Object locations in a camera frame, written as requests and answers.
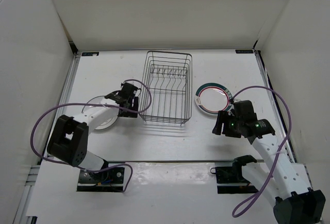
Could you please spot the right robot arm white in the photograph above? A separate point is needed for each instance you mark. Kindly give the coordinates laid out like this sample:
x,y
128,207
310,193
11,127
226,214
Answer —
x,y
291,198

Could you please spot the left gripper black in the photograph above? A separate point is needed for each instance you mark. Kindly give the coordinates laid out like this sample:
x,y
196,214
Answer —
x,y
129,114

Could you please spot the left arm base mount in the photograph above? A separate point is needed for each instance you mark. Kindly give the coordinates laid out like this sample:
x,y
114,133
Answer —
x,y
110,181

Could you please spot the wire dish rack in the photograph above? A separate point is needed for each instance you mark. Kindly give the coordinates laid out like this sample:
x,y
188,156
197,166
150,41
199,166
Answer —
x,y
168,77

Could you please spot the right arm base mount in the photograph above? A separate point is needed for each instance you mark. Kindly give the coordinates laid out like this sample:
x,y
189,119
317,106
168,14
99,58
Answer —
x,y
229,178

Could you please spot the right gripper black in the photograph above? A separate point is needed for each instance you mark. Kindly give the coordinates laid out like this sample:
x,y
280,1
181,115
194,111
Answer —
x,y
221,117

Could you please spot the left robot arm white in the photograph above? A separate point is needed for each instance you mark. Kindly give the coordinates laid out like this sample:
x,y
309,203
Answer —
x,y
69,139

